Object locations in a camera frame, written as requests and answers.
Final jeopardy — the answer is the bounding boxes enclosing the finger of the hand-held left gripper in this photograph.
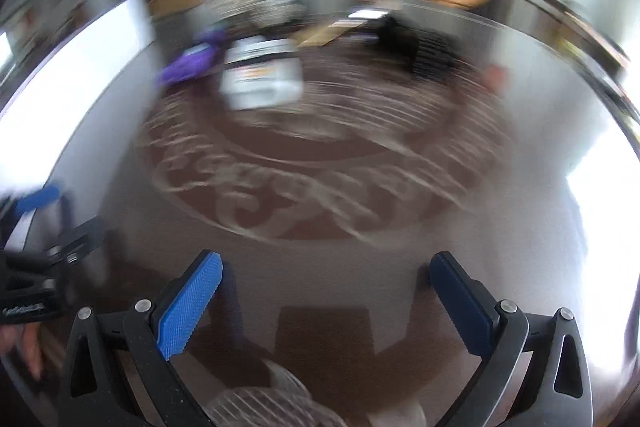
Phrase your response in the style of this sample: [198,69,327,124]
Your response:
[0,187,62,228]
[50,217,108,265]

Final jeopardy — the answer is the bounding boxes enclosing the person's left hand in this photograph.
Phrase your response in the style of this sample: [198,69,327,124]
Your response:
[0,322,46,378]

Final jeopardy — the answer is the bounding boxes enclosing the black pouch with chain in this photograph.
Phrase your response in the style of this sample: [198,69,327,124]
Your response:
[374,16,457,76]

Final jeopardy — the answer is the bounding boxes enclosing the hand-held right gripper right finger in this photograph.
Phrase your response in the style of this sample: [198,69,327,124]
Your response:
[430,251,593,427]

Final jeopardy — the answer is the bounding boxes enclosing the white cardboard box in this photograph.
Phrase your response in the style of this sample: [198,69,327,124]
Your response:
[221,36,304,111]

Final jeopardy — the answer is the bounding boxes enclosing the white panel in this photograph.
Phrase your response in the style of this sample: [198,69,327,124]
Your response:
[0,0,157,208]

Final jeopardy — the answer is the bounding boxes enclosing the purple hair claw clip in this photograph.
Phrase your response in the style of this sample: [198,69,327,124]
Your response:
[156,33,227,86]

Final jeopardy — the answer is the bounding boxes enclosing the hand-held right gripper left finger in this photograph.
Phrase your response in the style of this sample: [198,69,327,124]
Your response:
[57,249,224,427]

